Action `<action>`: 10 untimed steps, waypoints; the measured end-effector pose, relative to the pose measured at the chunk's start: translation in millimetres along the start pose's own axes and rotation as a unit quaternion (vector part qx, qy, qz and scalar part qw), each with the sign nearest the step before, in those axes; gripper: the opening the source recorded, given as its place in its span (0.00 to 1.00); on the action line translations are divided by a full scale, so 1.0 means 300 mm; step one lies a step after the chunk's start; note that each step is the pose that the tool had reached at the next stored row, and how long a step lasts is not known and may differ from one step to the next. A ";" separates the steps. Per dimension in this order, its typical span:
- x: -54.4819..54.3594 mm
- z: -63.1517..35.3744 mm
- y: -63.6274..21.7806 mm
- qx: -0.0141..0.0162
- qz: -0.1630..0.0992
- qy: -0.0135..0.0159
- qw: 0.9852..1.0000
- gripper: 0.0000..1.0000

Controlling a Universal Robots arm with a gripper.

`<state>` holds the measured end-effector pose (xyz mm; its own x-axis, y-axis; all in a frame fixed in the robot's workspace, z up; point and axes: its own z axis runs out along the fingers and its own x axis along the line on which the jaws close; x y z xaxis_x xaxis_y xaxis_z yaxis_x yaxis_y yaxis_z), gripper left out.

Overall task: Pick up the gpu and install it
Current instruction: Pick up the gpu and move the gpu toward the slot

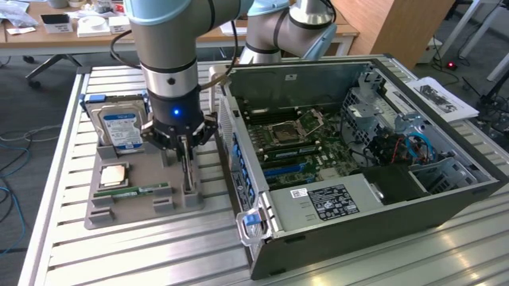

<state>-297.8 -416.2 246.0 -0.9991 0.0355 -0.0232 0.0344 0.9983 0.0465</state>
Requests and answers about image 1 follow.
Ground white papers stack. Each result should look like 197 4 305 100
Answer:
217 20 248 37

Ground blue floor cable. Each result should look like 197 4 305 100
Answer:
0 142 32 254

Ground small metal disk bay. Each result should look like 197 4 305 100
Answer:
407 157 478 195

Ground white table leg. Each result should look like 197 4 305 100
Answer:
436 0 509 61

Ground plain white box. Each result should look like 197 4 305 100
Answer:
106 15 132 35

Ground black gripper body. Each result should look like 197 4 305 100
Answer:
148 86 205 138

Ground installed black RAM stick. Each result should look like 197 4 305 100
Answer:
263 144 321 161

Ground blue wire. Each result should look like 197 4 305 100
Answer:
404 132 439 164

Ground blue case latch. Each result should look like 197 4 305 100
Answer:
240 212 264 229

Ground wooden desk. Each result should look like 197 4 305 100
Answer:
0 0 359 65

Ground CPU with copper-toned lid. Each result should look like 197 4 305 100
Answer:
97 166 129 188

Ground grey parts rack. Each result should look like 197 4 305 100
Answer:
82 142 205 231

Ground printed paper manual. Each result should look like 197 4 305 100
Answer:
391 76 480 123

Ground blue expansion slot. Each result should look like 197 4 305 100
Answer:
263 163 307 180

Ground metal socket cover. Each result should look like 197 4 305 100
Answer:
295 108 323 138

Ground white label card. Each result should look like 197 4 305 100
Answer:
5 26 37 36

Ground red wire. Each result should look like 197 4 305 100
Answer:
390 138 403 163

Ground white boxes on desk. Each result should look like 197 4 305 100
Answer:
76 15 113 38

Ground wooden cabinet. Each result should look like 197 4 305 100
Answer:
336 0 456 68

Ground white box with black top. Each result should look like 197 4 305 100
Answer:
40 13 73 35

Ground green motherboard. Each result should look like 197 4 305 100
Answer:
236 98 376 191

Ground clear plastic bag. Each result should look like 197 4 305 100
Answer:
0 0 40 28

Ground grey power supply with label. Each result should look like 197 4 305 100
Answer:
268 174 383 233

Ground hard disk in blue caddy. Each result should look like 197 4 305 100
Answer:
77 93 154 151

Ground white floor cable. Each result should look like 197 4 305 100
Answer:
0 124 61 143

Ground metal disk bay cage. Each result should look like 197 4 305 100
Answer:
340 67 423 144

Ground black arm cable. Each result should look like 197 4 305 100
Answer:
109 19 240 90

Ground open dark grey PC case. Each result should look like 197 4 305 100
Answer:
208 56 509 281

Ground graphics card with metal bracket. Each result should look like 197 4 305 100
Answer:
179 142 199 195

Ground green RAM stick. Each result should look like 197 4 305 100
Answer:
93 182 169 199

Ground black fan shroud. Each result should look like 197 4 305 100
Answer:
359 164 431 207

